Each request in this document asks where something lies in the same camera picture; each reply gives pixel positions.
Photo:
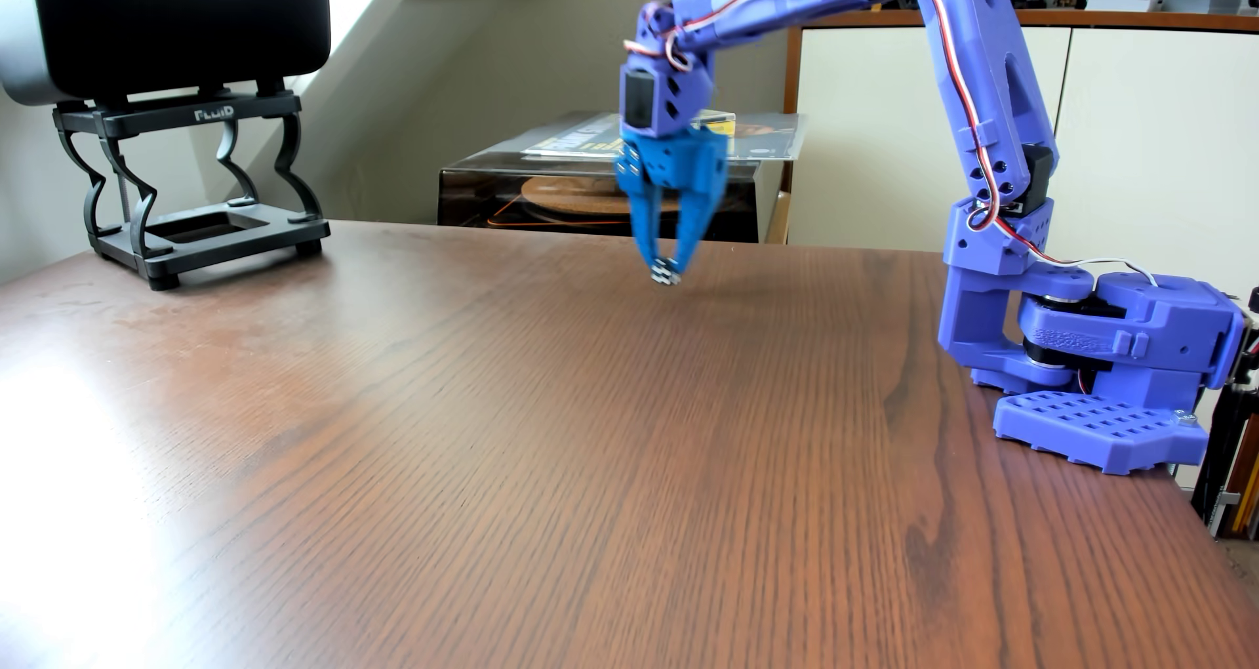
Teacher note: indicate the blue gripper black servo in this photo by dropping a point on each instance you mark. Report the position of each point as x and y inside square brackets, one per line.
[675, 165]

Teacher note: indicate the dark blue white-dotted dice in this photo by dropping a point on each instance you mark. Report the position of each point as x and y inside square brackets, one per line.
[666, 273]

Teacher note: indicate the blue 3D-printed robot arm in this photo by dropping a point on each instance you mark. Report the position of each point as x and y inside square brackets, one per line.
[984, 79]

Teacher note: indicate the yellow cassette in clear case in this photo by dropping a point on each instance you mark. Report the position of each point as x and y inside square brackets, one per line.
[723, 123]

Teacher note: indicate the turntable with clear dust cover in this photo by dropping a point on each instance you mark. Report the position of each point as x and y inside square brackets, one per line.
[551, 192]

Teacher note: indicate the black metal speaker stand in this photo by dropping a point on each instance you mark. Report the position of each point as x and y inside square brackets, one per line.
[211, 113]

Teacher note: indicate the white flat box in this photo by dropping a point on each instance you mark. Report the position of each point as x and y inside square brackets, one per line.
[1121, 1]

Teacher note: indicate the black studio speaker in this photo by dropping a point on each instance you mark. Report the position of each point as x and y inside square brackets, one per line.
[177, 20]

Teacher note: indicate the grey flat box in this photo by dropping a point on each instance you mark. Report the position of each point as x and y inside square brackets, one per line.
[1200, 2]

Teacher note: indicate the black frames beside table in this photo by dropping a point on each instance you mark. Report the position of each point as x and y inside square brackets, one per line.
[1229, 453]

